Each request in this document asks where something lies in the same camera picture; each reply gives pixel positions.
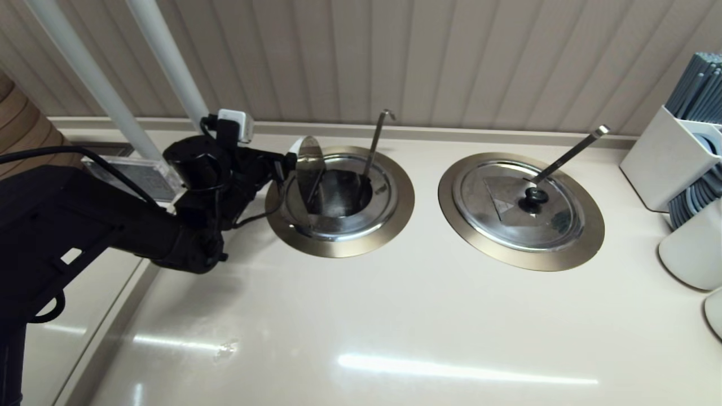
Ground steel lid with triangle mark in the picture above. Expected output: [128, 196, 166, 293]
[452, 161, 586, 253]

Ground grey stacked discs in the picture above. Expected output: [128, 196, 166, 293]
[667, 134, 722, 230]

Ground brass ringed counter well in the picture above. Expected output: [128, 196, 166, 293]
[265, 146, 416, 259]
[438, 152, 606, 273]

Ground clear acrylic sign block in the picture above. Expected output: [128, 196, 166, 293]
[81, 156, 183, 203]

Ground hinged steel lid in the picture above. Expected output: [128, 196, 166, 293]
[282, 135, 399, 242]

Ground bamboo steamer stack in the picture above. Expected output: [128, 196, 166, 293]
[0, 72, 83, 171]

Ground white slanted pole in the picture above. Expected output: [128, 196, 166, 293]
[24, 0, 165, 162]
[125, 0, 213, 134]

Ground white utensil holder box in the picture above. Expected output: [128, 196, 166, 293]
[619, 105, 722, 214]

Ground white cylindrical container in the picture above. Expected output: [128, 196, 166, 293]
[657, 197, 722, 293]

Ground steel ladle with hooked handle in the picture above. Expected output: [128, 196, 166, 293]
[360, 109, 397, 199]

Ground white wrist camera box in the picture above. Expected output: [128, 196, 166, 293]
[217, 109, 255, 143]

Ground grey stick bundle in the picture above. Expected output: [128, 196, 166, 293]
[664, 52, 722, 126]

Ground steel framed dark panel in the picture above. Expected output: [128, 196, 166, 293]
[72, 142, 137, 159]

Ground white bowl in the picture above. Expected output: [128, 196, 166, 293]
[702, 287, 722, 342]

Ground steel ladle with flat handle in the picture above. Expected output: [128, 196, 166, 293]
[527, 125, 610, 187]

